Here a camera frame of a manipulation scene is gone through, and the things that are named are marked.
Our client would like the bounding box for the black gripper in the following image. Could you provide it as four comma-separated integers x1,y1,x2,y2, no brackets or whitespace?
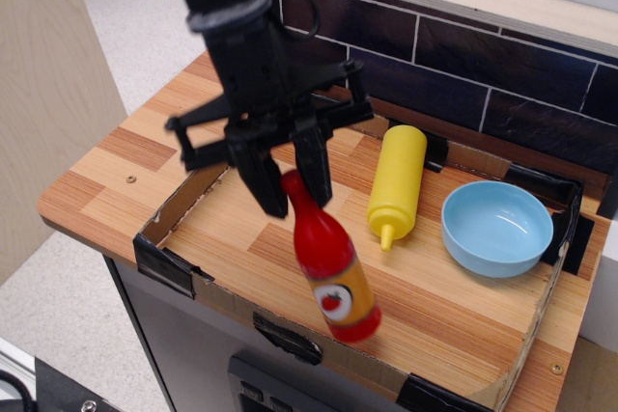
165,15,373,218

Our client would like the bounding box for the red hot sauce bottle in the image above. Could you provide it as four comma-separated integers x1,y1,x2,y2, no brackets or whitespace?
281,170,381,343

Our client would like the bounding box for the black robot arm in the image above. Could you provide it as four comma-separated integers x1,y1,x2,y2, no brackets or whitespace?
165,0,373,218

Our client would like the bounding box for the yellow mustard squeeze bottle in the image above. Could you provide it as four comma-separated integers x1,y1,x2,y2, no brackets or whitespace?
367,124,428,252

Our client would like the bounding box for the taped cardboard fence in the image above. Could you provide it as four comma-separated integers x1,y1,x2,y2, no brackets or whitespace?
135,98,598,411

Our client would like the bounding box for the grey cabinet base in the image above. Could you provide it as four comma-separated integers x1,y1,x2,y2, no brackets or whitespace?
106,260,399,411

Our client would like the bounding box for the light blue bowl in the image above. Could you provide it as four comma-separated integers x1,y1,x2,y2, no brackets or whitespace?
441,180,554,278

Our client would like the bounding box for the light plywood panel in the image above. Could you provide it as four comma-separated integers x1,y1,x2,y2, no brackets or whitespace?
1,0,126,281

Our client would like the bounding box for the dark tile backsplash panel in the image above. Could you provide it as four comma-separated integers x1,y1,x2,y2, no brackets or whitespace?
269,0,618,219

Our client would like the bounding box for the black metal bracket plate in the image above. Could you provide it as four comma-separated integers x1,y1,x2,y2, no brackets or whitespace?
35,358,120,412

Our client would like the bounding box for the black cable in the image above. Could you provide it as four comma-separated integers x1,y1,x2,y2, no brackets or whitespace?
0,371,40,412

